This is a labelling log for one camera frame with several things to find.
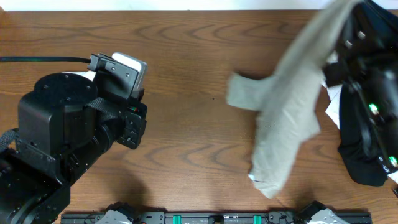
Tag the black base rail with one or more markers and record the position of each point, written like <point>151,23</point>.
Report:
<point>122,213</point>

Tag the white garment on right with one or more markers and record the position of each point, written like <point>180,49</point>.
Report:
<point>333,108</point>

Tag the grey-green shorts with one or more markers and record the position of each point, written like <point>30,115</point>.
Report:
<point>285,101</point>

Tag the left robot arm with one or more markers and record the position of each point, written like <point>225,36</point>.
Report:
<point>65,125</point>

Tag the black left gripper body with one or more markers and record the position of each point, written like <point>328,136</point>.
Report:
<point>133,125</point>

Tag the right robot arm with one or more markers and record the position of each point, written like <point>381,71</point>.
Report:
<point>367,66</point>

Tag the white folded garment on left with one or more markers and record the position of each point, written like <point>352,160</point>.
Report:
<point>88,74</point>

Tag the black garment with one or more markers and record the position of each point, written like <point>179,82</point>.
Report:
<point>357,147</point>

